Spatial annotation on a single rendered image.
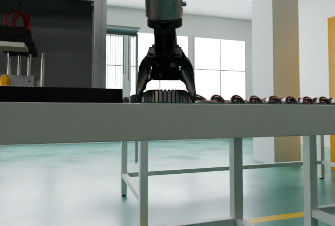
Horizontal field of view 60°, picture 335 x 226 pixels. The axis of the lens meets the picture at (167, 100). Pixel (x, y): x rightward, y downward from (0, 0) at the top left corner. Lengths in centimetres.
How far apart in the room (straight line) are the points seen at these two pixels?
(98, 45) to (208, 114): 41
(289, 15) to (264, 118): 422
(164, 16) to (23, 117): 32
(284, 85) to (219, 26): 423
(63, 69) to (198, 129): 57
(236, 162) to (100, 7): 105
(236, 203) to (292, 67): 319
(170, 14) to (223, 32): 772
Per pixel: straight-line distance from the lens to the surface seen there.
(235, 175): 155
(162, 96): 65
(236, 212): 160
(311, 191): 185
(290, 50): 454
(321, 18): 721
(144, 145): 183
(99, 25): 76
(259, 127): 46
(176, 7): 57
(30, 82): 77
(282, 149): 438
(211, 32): 812
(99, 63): 74
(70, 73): 90
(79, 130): 38
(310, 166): 182
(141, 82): 67
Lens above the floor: 74
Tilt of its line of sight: 2 degrees up
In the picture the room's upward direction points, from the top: straight up
